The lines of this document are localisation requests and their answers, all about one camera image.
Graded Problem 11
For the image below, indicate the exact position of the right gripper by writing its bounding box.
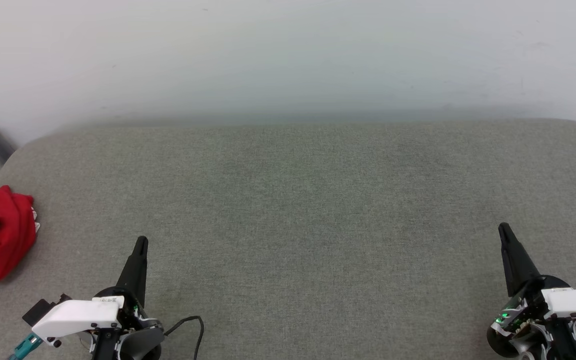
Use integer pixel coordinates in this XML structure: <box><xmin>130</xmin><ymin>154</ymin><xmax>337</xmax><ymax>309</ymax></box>
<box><xmin>487</xmin><ymin>222</ymin><xmax>576</xmax><ymax>360</ymax></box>

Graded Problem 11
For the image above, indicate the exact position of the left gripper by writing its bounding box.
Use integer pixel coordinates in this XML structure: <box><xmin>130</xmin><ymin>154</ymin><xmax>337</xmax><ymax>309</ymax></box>
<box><xmin>90</xmin><ymin>236</ymin><xmax>165</xmax><ymax>360</ymax></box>

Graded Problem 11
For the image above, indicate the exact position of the teal left cable connector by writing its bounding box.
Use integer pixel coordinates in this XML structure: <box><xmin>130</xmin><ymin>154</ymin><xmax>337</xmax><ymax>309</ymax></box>
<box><xmin>9</xmin><ymin>332</ymin><xmax>44</xmax><ymax>360</ymax></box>

